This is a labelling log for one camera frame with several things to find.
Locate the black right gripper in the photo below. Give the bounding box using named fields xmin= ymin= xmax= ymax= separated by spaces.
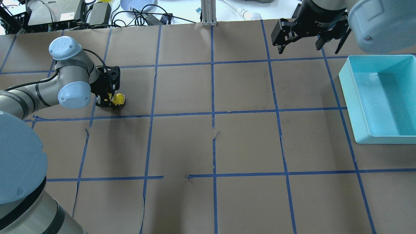
xmin=271 ymin=0 xmax=352 ymax=54

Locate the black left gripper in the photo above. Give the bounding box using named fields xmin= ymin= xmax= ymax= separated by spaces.
xmin=95 ymin=66 xmax=121 ymax=108

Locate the yellow beetle toy car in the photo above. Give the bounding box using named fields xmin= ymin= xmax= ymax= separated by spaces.
xmin=110 ymin=93 xmax=126 ymax=108

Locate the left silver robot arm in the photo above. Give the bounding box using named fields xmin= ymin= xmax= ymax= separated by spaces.
xmin=1 ymin=36 xmax=126 ymax=234

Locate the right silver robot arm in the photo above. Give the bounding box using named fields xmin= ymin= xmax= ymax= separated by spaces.
xmin=271 ymin=0 xmax=416 ymax=54

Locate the white light bulb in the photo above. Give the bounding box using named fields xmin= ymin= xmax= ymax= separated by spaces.
xmin=237 ymin=8 xmax=262 ymax=20

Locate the light blue plastic bin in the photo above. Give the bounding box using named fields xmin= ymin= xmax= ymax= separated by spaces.
xmin=339 ymin=55 xmax=416 ymax=145

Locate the black power adapter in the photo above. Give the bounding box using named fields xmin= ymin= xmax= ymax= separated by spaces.
xmin=86 ymin=1 xmax=111 ymax=25

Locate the blue plate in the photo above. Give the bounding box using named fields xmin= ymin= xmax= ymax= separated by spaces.
xmin=119 ymin=0 xmax=158 ymax=14

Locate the black electronics box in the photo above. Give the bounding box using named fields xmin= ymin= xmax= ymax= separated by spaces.
xmin=27 ymin=0 xmax=86 ymax=26

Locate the aluminium frame post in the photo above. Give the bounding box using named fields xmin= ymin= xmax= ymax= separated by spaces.
xmin=201 ymin=0 xmax=217 ymax=27

